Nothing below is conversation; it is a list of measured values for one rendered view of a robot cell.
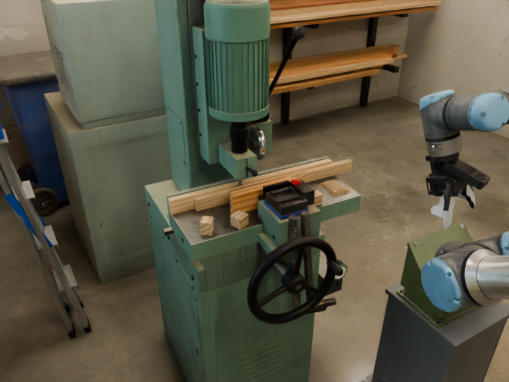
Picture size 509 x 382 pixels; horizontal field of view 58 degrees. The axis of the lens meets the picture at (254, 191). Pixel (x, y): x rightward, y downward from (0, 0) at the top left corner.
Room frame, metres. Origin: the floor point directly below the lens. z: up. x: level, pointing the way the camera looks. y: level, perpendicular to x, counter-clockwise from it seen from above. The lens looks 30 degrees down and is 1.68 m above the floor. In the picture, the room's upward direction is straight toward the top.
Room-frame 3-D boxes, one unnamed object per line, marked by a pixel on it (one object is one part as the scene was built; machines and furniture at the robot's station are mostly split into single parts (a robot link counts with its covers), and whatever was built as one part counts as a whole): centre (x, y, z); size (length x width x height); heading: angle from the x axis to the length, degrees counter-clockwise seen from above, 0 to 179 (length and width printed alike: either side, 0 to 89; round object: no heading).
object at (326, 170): (1.35, -0.08, 0.92); 0.60 x 0.02 x 0.04; 117
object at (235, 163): (1.31, 0.05, 1.03); 0.14 x 0.07 x 0.09; 27
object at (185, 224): (1.22, -0.06, 0.87); 0.61 x 0.30 x 0.06; 117
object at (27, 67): (2.84, 1.34, 0.48); 0.64 x 0.54 x 0.97; 123
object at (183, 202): (1.34, 0.00, 0.93); 0.60 x 0.02 x 0.05; 117
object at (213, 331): (1.39, 0.10, 0.36); 0.58 x 0.45 x 0.71; 27
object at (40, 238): (1.59, 0.95, 0.58); 0.27 x 0.25 x 1.16; 121
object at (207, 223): (1.10, 0.14, 0.92); 0.04 x 0.03 x 0.04; 174
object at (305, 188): (1.15, -0.11, 0.99); 0.13 x 0.11 x 0.06; 117
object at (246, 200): (1.24, -0.03, 0.94); 0.23 x 0.02 x 0.07; 117
